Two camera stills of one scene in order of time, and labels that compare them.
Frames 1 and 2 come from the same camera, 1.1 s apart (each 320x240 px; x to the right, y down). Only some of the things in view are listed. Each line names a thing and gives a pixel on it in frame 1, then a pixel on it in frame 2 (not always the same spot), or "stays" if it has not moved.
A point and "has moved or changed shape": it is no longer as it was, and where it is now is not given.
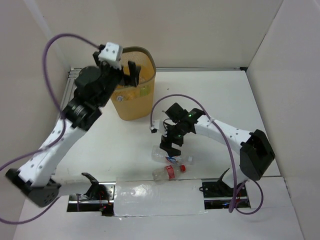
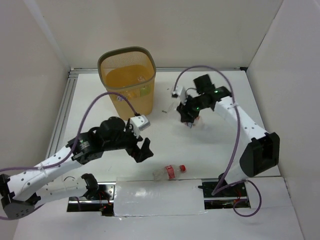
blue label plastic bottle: [119, 98] stays
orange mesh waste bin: [136, 103] stays
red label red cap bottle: [168, 172] stays
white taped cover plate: [148, 198] stays
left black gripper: [122, 75] → [135, 146]
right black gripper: [165, 142] → [183, 109]
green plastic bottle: [145, 91] stays
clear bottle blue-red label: [159, 154] has moved or changed shape
